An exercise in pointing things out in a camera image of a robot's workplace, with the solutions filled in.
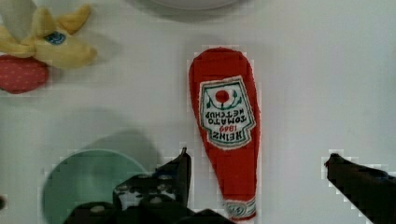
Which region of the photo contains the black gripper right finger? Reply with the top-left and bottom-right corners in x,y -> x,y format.
324,153 -> 396,224

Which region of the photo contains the yellow plush toy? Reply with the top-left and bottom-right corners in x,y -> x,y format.
1,0 -> 97,69

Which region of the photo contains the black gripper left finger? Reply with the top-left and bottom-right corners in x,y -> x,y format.
64,148 -> 235,224

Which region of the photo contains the green mug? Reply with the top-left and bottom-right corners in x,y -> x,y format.
41,149 -> 147,224

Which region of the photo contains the red plush strawberry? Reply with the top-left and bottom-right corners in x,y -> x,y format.
0,55 -> 49,94

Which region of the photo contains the red plush ketchup bottle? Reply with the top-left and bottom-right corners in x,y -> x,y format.
189,48 -> 261,221

